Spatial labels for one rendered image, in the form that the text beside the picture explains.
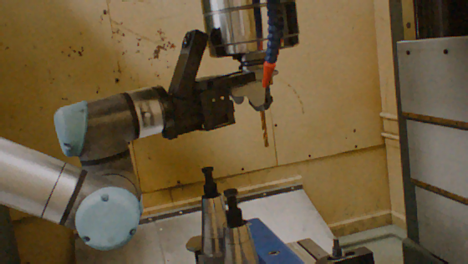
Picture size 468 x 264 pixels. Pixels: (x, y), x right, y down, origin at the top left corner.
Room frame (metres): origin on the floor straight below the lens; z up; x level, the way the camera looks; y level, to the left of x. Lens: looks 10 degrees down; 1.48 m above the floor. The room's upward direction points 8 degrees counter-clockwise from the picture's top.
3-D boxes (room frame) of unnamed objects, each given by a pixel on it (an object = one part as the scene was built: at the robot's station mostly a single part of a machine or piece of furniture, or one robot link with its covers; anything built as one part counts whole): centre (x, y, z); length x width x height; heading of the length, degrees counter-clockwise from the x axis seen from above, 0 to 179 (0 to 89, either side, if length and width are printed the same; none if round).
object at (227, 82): (0.83, -0.01, 1.41); 0.09 x 0.05 x 0.02; 102
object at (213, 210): (0.60, 0.03, 1.26); 0.04 x 0.04 x 0.07
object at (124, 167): (0.75, 0.19, 1.28); 0.11 x 0.08 x 0.11; 10
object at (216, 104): (0.83, 0.05, 1.38); 0.12 x 0.08 x 0.09; 115
